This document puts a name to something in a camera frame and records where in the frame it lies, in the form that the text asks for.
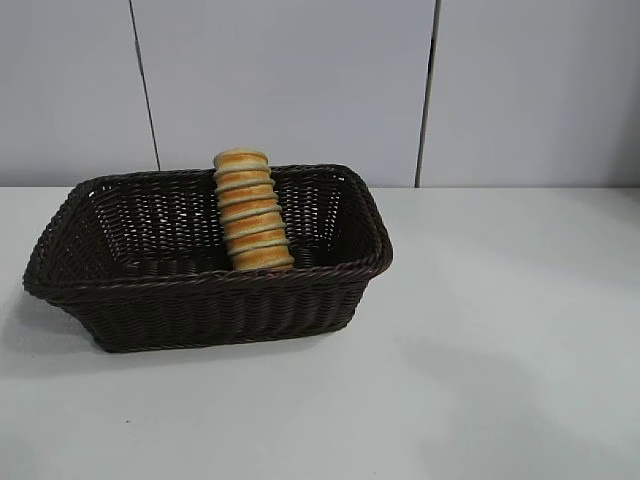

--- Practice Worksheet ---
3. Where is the long striped bread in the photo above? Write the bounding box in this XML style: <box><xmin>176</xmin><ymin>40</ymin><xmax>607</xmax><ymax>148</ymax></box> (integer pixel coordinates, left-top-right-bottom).
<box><xmin>213</xmin><ymin>148</ymin><xmax>296</xmax><ymax>272</ymax></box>

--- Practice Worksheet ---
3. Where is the dark brown wicker basket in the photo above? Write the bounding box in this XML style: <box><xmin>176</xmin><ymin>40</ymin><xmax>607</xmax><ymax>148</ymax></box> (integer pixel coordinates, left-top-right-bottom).
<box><xmin>21</xmin><ymin>162</ymin><xmax>395</xmax><ymax>355</ymax></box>

